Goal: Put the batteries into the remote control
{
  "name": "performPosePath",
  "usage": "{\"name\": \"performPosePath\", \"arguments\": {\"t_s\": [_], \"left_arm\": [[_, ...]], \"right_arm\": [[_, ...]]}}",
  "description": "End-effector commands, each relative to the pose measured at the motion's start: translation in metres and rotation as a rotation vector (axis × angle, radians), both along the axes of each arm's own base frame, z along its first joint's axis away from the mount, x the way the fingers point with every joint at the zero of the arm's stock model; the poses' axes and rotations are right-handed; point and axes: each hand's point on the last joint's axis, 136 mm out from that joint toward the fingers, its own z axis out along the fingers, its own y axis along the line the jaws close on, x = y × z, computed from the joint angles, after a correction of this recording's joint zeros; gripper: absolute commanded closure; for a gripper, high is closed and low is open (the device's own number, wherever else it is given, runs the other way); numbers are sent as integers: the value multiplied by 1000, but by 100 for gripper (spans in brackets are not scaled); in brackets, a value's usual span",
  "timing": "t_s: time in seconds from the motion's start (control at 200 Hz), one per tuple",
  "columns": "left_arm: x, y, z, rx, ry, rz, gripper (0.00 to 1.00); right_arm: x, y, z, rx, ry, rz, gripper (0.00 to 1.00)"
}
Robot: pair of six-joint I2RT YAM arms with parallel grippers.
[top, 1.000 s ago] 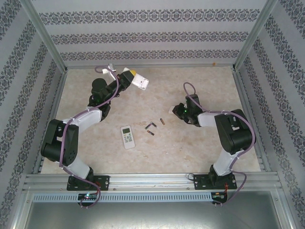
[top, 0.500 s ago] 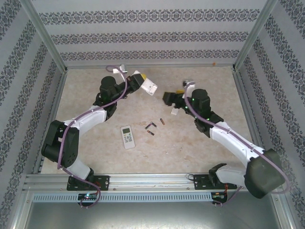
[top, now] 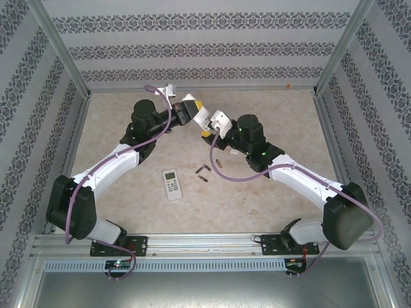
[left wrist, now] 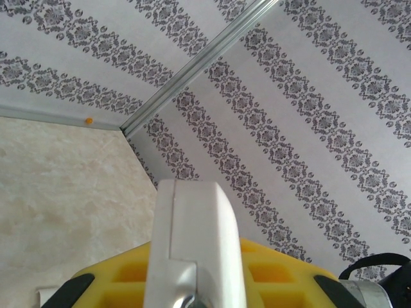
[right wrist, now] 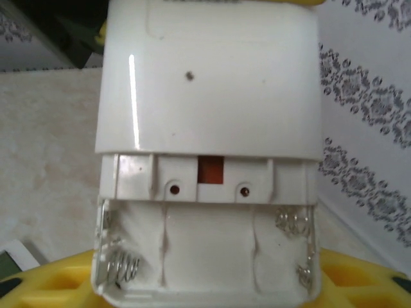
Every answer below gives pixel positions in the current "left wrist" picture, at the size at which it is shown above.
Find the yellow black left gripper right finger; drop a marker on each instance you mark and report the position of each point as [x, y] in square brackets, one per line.
[279, 282]

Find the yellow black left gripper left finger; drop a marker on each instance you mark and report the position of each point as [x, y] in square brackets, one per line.
[109, 282]

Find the white remote control back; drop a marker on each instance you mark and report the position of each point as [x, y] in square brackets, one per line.
[199, 224]

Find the silver metal connector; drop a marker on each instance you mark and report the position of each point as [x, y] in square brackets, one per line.
[363, 295]

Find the small orange dot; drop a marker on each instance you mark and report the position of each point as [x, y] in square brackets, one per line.
[88, 121]

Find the aluminium back rail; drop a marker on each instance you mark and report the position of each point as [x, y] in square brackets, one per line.
[48, 115]

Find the aluminium frame post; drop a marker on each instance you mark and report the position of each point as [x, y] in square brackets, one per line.
[199, 65]

